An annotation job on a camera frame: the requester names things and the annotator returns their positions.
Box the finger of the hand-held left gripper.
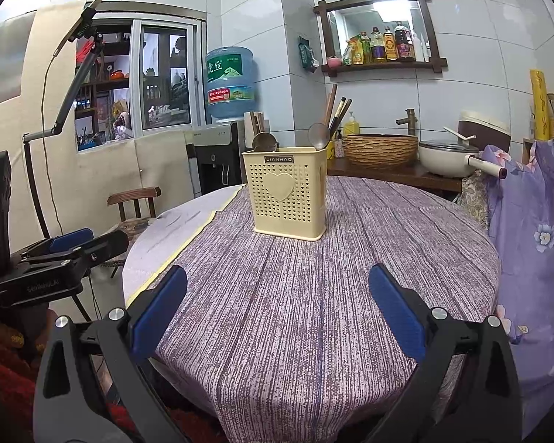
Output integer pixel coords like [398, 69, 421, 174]
[21, 228, 94, 259]
[21, 230, 129, 271]

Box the person's red clothing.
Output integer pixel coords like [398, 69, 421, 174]
[0, 323, 137, 443]

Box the sliding glass window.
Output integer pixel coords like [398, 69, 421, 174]
[76, 9, 208, 151]

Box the cream plastic utensil holder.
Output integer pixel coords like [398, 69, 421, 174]
[241, 147, 328, 241]

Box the white rice paddle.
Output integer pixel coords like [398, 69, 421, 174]
[443, 126, 476, 141]

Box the green hanging packet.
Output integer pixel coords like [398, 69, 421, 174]
[298, 36, 319, 73]

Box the cream brown rice cooker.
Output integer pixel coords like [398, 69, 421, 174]
[457, 111, 511, 153]

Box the purple striped tablecloth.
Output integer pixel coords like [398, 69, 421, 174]
[150, 175, 502, 443]

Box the metal spoon wooden handle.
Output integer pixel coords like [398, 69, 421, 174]
[252, 131, 278, 153]

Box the person's left hand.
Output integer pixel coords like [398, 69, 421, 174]
[0, 309, 59, 363]

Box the woven wash basin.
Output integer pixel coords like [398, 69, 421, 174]
[342, 134, 419, 169]

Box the brass faucet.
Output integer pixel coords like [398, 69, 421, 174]
[396, 108, 418, 137]

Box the phone on stand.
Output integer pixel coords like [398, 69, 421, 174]
[67, 0, 110, 42]

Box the white table cover yellow trim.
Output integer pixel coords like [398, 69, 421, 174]
[122, 185, 247, 308]

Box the wooden framed mirror shelf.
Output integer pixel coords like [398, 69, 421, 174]
[313, 0, 448, 78]

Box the blue water jug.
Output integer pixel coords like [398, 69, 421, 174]
[205, 46, 256, 123]

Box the dark wooden counter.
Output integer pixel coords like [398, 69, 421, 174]
[325, 157, 463, 197]

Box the yellow paper roll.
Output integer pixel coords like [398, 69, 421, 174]
[529, 69, 550, 141]

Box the beige paisley cloth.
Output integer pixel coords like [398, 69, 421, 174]
[457, 171, 490, 231]

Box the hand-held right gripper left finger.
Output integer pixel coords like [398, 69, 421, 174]
[33, 265, 188, 443]

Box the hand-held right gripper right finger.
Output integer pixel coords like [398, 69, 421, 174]
[365, 263, 522, 443]

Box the row of condiment bottles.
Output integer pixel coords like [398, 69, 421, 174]
[342, 21, 431, 66]

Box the cream pan with lid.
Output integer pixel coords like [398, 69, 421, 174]
[418, 140, 509, 181]

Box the purple floral cloth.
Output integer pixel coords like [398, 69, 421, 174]
[482, 138, 554, 439]

